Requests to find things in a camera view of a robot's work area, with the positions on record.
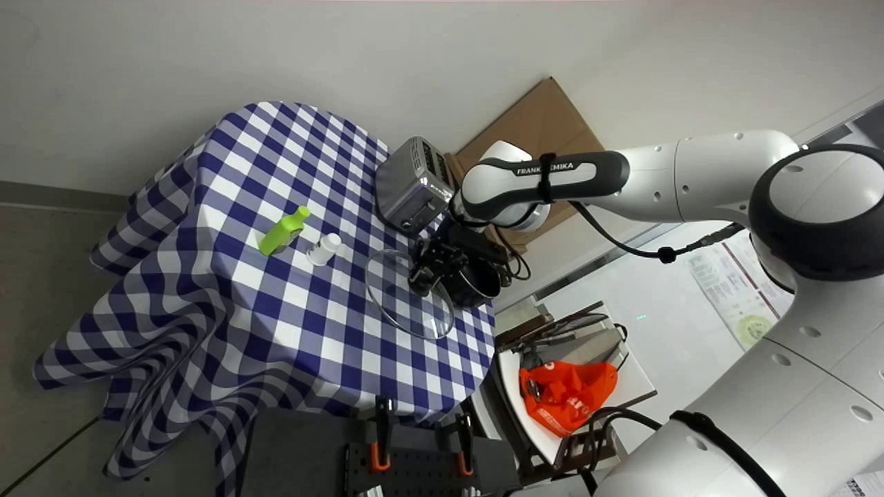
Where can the silver toaster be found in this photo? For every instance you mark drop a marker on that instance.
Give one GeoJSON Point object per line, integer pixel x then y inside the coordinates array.
{"type": "Point", "coordinates": [410, 189]}

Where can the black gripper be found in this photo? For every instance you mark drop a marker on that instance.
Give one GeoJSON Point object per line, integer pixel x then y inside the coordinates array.
{"type": "Point", "coordinates": [473, 249]}

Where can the green plastic bottle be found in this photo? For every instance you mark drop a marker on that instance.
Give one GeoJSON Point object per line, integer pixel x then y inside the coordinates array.
{"type": "Point", "coordinates": [279, 236]}

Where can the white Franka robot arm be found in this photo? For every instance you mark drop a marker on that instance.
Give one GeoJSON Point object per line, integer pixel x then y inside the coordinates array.
{"type": "Point", "coordinates": [718, 175]}

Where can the blue white checkered tablecloth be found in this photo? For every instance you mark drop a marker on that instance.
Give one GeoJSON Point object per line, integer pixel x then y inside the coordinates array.
{"type": "Point", "coordinates": [277, 312]}

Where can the large cardboard box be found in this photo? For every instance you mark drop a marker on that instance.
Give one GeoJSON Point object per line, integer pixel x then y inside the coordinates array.
{"type": "Point", "coordinates": [541, 120]}

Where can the small white bottle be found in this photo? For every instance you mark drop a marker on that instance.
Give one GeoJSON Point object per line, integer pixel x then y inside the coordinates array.
{"type": "Point", "coordinates": [328, 245]}

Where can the glass lid with black knob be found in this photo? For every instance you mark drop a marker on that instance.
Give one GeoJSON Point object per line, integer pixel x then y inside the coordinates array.
{"type": "Point", "coordinates": [403, 303]}

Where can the orange plastic bag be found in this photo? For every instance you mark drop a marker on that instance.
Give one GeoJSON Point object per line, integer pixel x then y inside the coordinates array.
{"type": "Point", "coordinates": [567, 396]}

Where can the paper sheet with green logo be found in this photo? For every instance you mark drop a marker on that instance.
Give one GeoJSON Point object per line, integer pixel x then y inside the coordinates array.
{"type": "Point", "coordinates": [726, 294]}

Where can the dark metal tools pile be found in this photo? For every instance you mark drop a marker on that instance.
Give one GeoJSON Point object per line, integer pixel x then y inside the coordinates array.
{"type": "Point", "coordinates": [562, 334]}

